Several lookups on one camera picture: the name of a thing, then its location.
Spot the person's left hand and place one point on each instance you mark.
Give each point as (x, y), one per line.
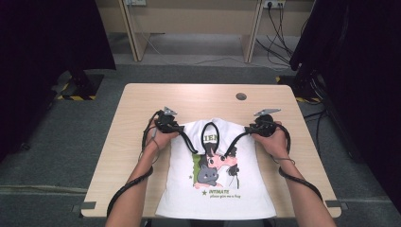
(160, 140)

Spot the black metal stand base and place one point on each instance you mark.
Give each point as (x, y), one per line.
(83, 83)

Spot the white power socket with plugs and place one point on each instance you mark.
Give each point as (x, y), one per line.
(274, 3)

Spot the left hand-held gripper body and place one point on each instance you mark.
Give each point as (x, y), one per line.
(165, 121)

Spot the grey round table grommet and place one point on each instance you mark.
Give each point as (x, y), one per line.
(241, 96)

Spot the white printed tank top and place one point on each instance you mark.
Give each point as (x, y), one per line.
(183, 183)

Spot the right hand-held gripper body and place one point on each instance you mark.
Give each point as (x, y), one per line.
(265, 126)

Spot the person's right hand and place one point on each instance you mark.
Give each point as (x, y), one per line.
(275, 145)

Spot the white wall socket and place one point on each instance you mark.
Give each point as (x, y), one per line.
(135, 2)

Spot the beige wooden desk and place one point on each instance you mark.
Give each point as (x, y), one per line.
(195, 19)

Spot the yellow black hazard tape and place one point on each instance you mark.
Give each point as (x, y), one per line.
(77, 98)
(304, 99)

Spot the black curtain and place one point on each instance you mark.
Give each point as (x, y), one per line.
(362, 78)
(38, 63)

